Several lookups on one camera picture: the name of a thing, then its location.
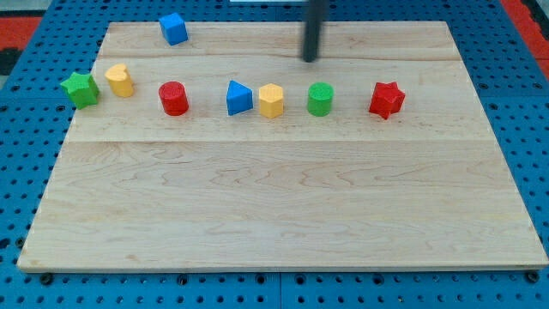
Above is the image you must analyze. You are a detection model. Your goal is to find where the yellow heart block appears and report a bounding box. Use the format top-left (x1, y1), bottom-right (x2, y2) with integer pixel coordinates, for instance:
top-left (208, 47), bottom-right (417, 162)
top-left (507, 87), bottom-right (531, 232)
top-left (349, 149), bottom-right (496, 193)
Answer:
top-left (105, 64), bottom-right (134, 98)

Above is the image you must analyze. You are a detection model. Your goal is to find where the yellow hexagon block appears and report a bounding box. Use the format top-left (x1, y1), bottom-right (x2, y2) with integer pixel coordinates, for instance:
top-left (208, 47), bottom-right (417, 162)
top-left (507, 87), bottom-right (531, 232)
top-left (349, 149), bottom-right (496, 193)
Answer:
top-left (258, 83), bottom-right (284, 118)

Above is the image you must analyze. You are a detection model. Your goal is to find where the green cylinder block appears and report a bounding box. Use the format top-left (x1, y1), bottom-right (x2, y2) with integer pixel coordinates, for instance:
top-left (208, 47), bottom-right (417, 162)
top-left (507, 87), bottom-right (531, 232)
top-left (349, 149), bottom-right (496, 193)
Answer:
top-left (307, 82), bottom-right (335, 117)

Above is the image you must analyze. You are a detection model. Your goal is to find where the light wooden board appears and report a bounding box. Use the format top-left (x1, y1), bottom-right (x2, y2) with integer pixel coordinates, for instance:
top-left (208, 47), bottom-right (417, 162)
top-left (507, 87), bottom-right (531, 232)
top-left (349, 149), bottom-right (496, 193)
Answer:
top-left (17, 21), bottom-right (548, 273)

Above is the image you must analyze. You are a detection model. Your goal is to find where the red star block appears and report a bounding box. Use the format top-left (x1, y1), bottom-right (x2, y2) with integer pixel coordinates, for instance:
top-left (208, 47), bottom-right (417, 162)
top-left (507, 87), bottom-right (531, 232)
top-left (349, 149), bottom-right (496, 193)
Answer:
top-left (368, 82), bottom-right (406, 120)

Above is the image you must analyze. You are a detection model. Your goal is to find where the blue triangle block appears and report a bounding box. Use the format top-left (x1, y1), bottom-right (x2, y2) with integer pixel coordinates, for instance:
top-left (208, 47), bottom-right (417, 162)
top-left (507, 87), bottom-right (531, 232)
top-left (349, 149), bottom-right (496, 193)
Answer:
top-left (226, 80), bottom-right (253, 116)

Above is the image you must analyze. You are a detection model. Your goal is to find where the blue cube block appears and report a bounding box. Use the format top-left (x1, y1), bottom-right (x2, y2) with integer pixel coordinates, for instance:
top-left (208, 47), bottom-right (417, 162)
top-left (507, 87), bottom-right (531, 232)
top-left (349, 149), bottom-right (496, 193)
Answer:
top-left (159, 13), bottom-right (189, 45)

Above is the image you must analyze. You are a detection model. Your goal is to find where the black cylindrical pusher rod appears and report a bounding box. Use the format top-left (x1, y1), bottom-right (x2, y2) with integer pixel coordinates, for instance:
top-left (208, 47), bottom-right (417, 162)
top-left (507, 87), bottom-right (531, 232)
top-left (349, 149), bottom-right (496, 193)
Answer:
top-left (301, 0), bottom-right (329, 63)

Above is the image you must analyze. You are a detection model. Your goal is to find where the green star block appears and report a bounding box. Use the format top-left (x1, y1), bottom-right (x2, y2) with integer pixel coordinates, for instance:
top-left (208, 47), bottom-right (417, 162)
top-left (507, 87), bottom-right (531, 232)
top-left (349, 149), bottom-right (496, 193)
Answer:
top-left (60, 72), bottom-right (100, 110)

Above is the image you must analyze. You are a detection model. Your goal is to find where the red cylinder block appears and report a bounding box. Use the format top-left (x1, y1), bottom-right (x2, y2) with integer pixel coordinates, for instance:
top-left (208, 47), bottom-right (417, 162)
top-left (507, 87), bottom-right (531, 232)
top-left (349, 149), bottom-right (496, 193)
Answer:
top-left (159, 81), bottom-right (189, 116)

